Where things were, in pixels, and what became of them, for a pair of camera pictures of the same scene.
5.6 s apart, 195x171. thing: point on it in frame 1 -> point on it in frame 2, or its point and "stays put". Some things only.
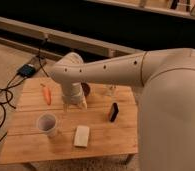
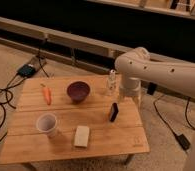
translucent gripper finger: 65,106 -> 120,98
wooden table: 46,129 stays put
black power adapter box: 26,71 stays put
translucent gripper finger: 85,104 -> 138,102
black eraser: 114,112 stays put
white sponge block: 81,136 stays put
